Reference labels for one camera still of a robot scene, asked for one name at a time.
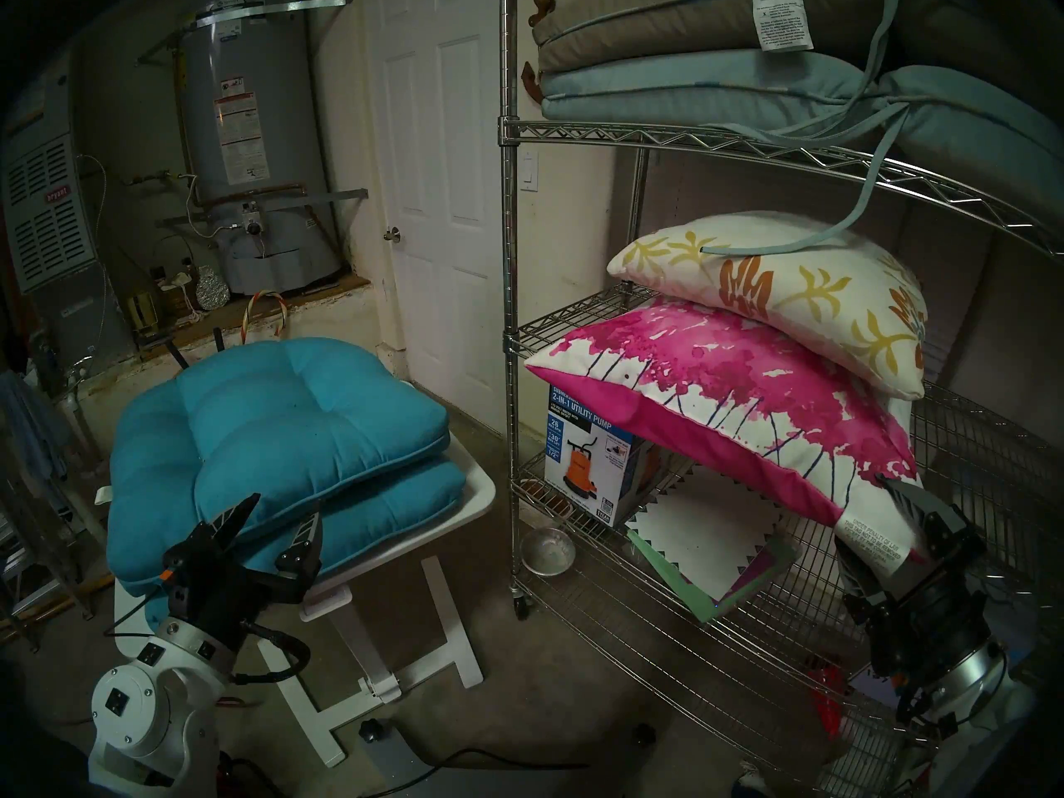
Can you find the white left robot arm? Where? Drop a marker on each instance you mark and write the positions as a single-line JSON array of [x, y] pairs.
[[125, 705]]

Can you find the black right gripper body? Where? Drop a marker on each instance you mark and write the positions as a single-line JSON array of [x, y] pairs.
[[931, 613]]

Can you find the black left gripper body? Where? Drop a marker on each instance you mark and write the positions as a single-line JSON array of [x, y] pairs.
[[216, 588]]

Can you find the grey water heater tank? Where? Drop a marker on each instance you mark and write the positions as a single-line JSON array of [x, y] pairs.
[[249, 98]]

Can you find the metal step ladder frame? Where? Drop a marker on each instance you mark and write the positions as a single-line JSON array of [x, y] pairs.
[[25, 555]]

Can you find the red plastic object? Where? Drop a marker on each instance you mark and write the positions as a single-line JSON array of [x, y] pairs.
[[827, 701]]

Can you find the grey furnace unit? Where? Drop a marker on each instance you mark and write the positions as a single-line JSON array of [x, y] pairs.
[[46, 214]]

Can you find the yellow small box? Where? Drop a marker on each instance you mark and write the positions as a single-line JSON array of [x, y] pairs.
[[141, 314]]

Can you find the utility pump cardboard box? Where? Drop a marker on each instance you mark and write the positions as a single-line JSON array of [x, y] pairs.
[[582, 455]]

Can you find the grey floor plate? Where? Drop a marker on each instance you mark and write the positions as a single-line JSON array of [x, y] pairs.
[[407, 771]]

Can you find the blue hanging cloth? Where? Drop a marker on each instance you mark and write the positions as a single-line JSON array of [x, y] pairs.
[[33, 431]]

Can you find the teal tufted seat cushion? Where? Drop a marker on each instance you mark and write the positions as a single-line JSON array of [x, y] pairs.
[[291, 414], [391, 514]]

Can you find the purple paper sheet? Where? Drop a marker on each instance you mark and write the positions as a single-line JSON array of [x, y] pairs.
[[756, 573]]

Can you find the white light switch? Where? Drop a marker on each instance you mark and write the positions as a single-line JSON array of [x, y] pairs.
[[530, 169]]

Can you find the metal bowl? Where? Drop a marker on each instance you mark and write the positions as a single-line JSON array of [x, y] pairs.
[[549, 553]]

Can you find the pale blue bench cushion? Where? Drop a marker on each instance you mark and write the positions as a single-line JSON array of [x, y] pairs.
[[665, 86]]

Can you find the crumpled foil duct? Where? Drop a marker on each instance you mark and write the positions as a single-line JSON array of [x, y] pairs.
[[212, 289]]

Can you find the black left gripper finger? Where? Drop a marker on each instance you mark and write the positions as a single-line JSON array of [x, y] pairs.
[[304, 543], [231, 522]]

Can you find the brown bench cushion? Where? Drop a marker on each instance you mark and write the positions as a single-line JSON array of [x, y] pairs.
[[648, 23]]

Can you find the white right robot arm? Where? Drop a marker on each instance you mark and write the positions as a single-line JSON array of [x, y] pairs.
[[972, 738]]

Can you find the cream floral leaf cushion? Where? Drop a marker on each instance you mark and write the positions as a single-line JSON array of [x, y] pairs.
[[790, 289]]

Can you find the orange white striped loop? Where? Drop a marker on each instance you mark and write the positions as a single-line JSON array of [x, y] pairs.
[[245, 322]]

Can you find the wooden stick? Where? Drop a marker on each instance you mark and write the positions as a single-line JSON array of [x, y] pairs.
[[50, 607]]

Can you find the black floor knob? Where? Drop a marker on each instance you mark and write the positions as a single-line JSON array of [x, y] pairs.
[[646, 734], [371, 731]]

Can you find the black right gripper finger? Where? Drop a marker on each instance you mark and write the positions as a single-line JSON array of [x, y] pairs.
[[856, 576], [923, 509]]

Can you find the white panel door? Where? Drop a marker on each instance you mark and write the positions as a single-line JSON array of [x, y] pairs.
[[440, 223]]

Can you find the green paper sheet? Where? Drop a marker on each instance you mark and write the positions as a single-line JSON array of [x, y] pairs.
[[673, 580]]

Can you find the white overbed table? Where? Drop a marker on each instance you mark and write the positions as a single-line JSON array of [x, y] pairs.
[[453, 638]]

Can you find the pink splash print cushion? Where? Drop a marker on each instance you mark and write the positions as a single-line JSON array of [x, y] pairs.
[[748, 372]]

